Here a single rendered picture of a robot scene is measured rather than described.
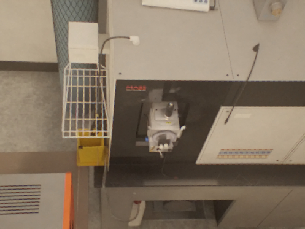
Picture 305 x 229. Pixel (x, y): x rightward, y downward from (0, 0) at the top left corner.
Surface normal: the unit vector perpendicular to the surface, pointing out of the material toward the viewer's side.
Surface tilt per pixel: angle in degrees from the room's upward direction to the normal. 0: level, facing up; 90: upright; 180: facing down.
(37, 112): 0
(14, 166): 0
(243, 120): 90
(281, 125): 90
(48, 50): 90
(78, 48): 90
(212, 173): 0
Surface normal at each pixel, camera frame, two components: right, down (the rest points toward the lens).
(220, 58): 0.11, -0.53
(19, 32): 0.07, 0.85
